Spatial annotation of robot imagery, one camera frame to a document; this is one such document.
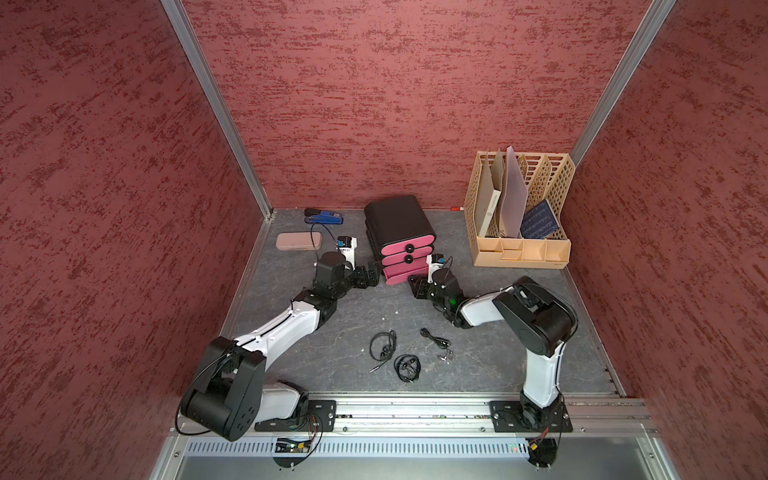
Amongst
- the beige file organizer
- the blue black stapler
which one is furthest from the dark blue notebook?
the blue black stapler

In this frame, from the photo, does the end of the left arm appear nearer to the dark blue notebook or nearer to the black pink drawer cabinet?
the black pink drawer cabinet

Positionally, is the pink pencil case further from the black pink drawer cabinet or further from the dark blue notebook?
the dark blue notebook

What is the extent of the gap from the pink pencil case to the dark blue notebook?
74 centimetres

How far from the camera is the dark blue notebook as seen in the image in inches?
39.4

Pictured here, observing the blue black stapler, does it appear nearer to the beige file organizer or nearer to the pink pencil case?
the pink pencil case

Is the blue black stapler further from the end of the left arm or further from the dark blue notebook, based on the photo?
the dark blue notebook

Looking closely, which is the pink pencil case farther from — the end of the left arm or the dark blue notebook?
the dark blue notebook

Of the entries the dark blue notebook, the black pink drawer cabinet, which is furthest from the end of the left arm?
the dark blue notebook

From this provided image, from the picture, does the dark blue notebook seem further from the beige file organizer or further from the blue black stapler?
the blue black stapler

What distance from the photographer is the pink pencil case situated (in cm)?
108

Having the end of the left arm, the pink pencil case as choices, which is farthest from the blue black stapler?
the end of the left arm

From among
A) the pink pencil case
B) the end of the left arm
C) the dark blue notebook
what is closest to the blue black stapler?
the pink pencil case
